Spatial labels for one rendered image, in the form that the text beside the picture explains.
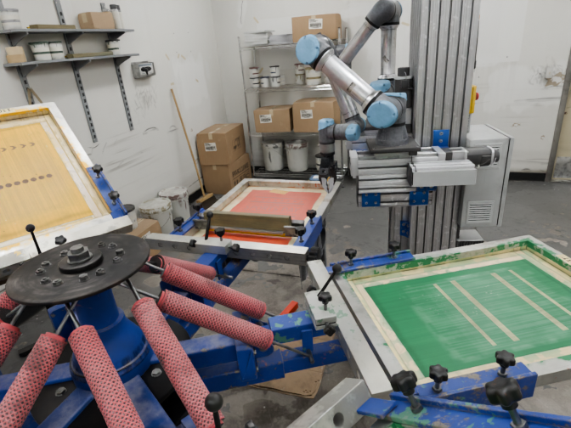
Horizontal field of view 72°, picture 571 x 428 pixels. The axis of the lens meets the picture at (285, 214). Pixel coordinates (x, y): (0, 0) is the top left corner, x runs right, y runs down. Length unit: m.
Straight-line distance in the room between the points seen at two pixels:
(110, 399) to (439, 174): 1.49
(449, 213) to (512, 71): 3.11
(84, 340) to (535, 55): 4.95
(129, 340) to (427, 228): 1.68
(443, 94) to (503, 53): 3.08
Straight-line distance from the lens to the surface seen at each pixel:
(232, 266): 1.62
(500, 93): 5.19
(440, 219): 2.27
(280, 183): 2.25
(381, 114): 1.72
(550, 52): 5.23
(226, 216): 1.74
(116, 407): 0.81
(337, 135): 1.84
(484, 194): 2.23
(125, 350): 1.06
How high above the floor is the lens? 1.73
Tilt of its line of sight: 23 degrees down
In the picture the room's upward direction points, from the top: 5 degrees counter-clockwise
